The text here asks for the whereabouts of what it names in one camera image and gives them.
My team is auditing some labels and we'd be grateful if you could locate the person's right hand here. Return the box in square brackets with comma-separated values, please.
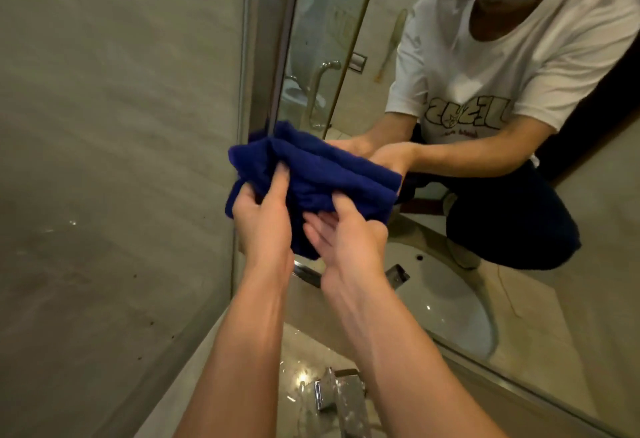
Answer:
[302, 192, 390, 299]

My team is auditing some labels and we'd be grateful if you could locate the person's left hand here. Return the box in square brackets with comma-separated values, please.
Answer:
[232, 162, 296, 283]

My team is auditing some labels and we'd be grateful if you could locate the blue microfibre cloth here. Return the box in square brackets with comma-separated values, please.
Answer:
[224, 138, 404, 259]

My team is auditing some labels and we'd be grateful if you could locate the silver framed wall mirror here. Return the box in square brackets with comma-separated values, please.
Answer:
[237, 0, 640, 438]

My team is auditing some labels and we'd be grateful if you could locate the person's right forearm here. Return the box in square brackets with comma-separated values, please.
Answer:
[325, 277, 509, 438]

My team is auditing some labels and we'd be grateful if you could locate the person's left forearm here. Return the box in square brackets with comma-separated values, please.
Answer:
[172, 272, 291, 438]

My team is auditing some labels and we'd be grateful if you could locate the chrome sink faucet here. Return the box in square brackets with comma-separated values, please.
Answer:
[313, 366, 373, 438]

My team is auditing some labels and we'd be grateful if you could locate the glass shower enclosure gold frame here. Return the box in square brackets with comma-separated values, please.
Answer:
[0, 0, 251, 438]

